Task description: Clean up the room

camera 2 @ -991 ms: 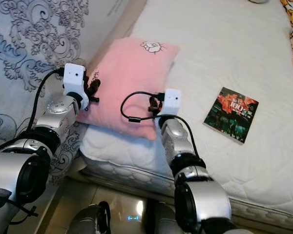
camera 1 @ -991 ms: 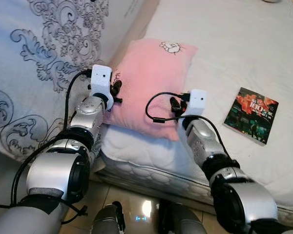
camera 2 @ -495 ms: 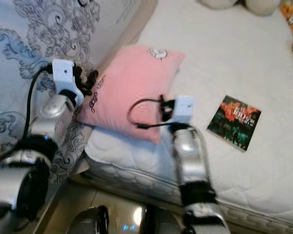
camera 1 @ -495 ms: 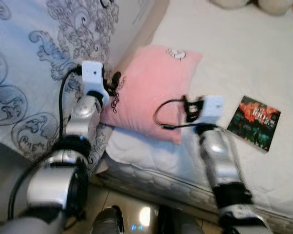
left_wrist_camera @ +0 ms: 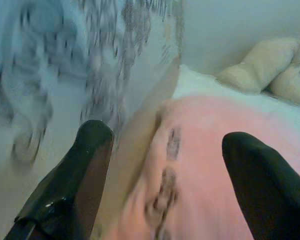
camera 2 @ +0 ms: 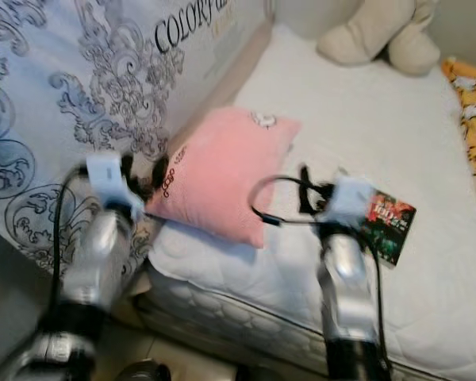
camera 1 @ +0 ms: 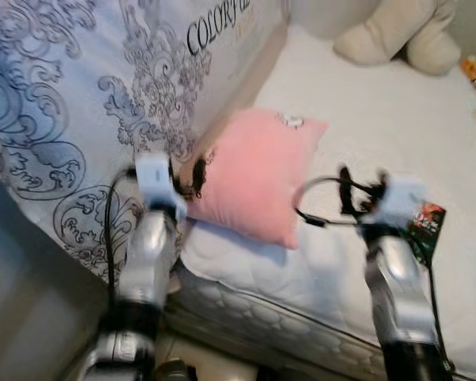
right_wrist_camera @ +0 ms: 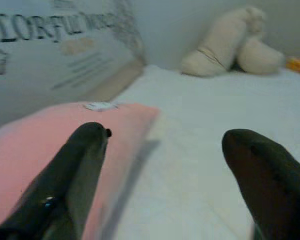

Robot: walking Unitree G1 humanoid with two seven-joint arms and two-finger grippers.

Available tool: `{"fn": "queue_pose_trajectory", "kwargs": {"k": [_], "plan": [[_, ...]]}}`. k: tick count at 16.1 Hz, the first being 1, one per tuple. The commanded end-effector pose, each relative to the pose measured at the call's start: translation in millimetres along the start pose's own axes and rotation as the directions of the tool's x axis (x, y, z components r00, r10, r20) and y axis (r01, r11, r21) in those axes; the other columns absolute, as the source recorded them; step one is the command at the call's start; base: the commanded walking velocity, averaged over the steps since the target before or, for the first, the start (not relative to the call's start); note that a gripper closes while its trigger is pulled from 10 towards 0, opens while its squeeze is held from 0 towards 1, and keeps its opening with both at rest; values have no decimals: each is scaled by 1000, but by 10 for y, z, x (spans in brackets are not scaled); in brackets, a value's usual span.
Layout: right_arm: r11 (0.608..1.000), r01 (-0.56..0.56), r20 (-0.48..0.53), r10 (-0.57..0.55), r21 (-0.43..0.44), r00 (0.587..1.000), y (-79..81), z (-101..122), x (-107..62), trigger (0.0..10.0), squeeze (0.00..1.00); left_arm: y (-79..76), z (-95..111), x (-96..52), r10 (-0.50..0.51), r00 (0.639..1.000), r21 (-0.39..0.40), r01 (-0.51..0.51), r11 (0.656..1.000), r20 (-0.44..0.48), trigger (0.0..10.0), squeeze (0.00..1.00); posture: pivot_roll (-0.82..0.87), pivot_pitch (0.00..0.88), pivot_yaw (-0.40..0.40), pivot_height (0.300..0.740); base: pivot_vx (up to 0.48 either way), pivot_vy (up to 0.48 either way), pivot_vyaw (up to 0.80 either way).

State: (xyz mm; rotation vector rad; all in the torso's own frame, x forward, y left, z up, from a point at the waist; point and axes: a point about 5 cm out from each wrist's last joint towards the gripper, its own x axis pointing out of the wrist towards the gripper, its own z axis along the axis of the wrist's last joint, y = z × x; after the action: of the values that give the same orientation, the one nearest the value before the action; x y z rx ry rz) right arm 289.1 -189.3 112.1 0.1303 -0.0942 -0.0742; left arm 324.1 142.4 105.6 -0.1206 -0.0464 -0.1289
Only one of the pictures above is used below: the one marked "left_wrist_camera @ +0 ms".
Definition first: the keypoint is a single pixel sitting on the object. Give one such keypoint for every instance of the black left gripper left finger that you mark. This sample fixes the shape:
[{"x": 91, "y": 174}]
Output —
[{"x": 70, "y": 180}]

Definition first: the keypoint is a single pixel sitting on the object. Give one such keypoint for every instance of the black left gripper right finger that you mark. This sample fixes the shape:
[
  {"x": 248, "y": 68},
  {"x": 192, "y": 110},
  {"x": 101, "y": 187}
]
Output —
[{"x": 265, "y": 185}]

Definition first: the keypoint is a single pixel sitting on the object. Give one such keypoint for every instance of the pink pillow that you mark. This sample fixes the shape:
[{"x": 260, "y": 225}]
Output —
[{"x": 210, "y": 140}]

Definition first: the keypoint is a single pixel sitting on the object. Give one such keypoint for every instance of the white quilted mattress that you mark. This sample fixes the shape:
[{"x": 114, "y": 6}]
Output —
[{"x": 215, "y": 87}]

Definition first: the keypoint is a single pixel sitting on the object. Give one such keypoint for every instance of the cream plush toy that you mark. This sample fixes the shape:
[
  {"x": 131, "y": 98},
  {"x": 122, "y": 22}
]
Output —
[{"x": 267, "y": 70}]

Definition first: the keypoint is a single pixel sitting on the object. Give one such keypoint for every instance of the grey patterned curtain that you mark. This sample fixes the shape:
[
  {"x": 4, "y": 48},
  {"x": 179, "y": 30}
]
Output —
[{"x": 72, "y": 65}]

